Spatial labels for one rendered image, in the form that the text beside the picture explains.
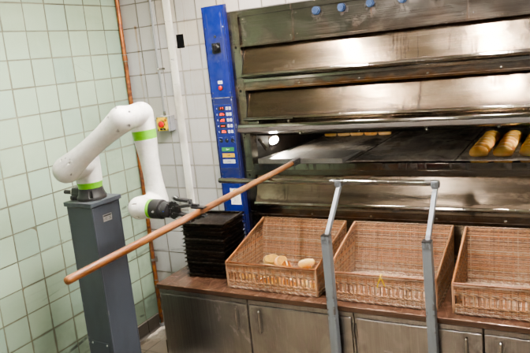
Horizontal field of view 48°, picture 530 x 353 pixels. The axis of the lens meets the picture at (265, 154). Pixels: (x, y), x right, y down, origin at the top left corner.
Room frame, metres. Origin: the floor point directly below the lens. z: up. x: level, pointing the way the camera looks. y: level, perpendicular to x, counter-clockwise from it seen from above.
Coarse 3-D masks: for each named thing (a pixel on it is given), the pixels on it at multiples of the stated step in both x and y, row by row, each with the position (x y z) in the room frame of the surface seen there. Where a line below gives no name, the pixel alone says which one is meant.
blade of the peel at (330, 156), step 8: (280, 152) 3.81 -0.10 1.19; (288, 152) 3.79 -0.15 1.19; (296, 152) 3.76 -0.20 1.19; (304, 152) 3.72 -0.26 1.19; (312, 152) 3.69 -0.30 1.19; (320, 152) 3.66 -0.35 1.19; (328, 152) 3.63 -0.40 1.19; (336, 152) 3.60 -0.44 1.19; (344, 152) 3.57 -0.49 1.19; (352, 152) 3.55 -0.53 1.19; (264, 160) 3.54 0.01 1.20; (272, 160) 3.51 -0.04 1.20; (280, 160) 3.48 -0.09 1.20; (288, 160) 3.45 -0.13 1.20; (304, 160) 3.40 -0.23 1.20; (312, 160) 3.38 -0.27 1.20; (320, 160) 3.35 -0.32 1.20; (328, 160) 3.33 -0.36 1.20; (336, 160) 3.30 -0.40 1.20; (344, 160) 3.32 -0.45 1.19
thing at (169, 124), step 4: (160, 116) 3.81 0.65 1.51; (164, 116) 3.78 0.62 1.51; (168, 116) 3.77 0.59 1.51; (172, 116) 3.81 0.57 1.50; (156, 120) 3.81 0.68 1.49; (160, 120) 3.79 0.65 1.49; (168, 120) 3.77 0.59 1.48; (172, 120) 3.80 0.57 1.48; (164, 124) 3.78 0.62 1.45; (168, 124) 3.77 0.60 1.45; (172, 124) 3.80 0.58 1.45; (160, 128) 3.80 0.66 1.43; (164, 128) 3.78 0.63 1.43; (168, 128) 3.77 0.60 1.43; (172, 128) 3.79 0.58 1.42
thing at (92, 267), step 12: (288, 168) 3.28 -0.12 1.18; (252, 180) 2.96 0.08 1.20; (264, 180) 3.03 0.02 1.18; (240, 192) 2.81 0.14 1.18; (216, 204) 2.62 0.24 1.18; (192, 216) 2.46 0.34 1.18; (168, 228) 2.32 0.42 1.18; (144, 240) 2.19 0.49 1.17; (120, 252) 2.07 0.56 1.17; (96, 264) 1.97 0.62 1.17; (72, 276) 1.87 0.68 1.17; (84, 276) 1.92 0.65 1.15
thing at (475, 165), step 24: (264, 168) 3.52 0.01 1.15; (312, 168) 3.37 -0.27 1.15; (336, 168) 3.30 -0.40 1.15; (360, 168) 3.22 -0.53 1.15; (384, 168) 3.16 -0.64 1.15; (408, 168) 3.09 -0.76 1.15; (432, 168) 3.03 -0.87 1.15; (456, 168) 2.97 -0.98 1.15; (480, 168) 2.91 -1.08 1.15; (504, 168) 2.86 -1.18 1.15; (528, 168) 2.81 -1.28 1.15
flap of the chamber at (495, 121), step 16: (240, 128) 3.42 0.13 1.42; (256, 128) 3.37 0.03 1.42; (272, 128) 3.32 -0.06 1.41; (288, 128) 3.27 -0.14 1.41; (304, 128) 3.22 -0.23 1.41; (320, 128) 3.17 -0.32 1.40; (336, 128) 3.13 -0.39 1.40; (352, 128) 3.10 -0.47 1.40; (368, 128) 3.10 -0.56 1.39; (384, 128) 3.11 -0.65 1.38; (400, 128) 3.11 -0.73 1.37
